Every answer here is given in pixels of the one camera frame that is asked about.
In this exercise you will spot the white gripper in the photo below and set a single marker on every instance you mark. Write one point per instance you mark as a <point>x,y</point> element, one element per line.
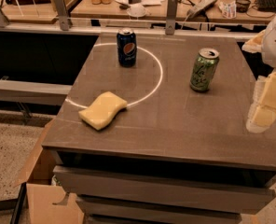
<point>262,113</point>

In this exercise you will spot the yellow sponge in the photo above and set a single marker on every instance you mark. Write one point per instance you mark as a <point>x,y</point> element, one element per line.
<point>102,111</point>

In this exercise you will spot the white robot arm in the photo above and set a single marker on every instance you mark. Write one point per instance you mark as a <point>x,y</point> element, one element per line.
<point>259,84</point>

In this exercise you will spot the green LaCroix can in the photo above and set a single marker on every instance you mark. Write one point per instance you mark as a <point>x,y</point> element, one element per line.
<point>203,69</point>

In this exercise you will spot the grey drawer cabinet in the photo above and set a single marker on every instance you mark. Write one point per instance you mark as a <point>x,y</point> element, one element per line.
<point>173,155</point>

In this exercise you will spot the white paper packet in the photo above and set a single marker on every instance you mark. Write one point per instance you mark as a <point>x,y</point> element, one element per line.
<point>228,10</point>

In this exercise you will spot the black mesh cup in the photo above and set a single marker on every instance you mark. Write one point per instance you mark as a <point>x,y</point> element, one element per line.
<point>242,5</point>

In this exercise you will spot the white power strip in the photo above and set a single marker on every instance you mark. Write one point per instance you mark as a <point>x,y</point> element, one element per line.
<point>199,7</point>

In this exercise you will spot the blue Pepsi can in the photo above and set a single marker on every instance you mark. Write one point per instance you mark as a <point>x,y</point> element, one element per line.
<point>126,47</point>

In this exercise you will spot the white bowl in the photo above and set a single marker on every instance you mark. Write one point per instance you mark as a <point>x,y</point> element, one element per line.
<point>136,11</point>

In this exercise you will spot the cardboard box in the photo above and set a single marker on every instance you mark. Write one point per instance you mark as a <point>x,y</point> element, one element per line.
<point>47,202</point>

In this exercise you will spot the metal railing with brackets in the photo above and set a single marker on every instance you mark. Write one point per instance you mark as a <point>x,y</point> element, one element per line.
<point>43,20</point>

